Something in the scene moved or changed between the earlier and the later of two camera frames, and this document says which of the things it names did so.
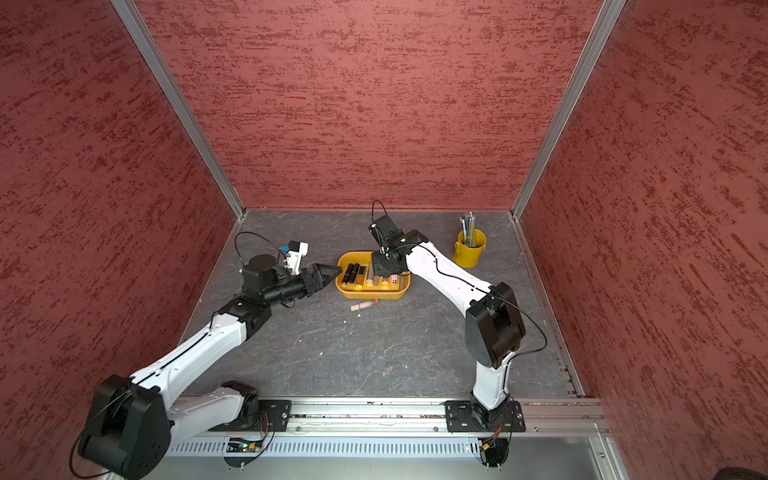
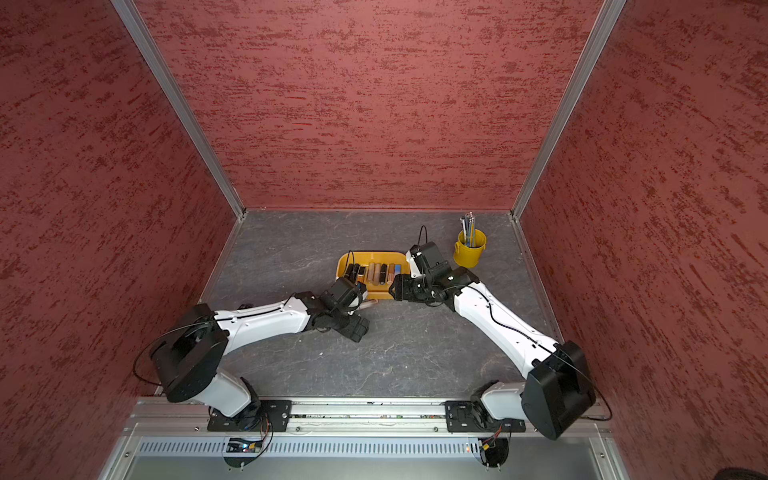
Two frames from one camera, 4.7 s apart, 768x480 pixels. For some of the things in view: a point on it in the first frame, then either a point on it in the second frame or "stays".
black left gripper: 318,277 to 355,320
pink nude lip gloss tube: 364,304 stays
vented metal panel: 336,447 stays
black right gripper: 380,269 to 403,289
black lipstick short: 354,273 stays
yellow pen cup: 468,256 stays
